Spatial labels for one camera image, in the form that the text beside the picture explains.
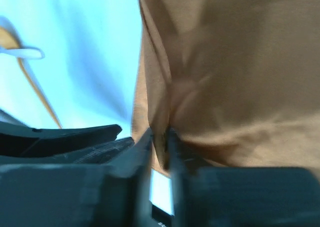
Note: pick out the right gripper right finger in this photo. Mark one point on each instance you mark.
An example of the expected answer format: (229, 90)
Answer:
(209, 196)

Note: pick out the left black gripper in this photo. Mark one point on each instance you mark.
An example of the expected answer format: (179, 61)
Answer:
(93, 145)

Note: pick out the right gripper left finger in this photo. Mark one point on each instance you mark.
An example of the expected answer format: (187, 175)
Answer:
(106, 185)

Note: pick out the orange cloth napkin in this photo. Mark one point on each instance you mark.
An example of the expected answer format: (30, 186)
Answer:
(239, 80)

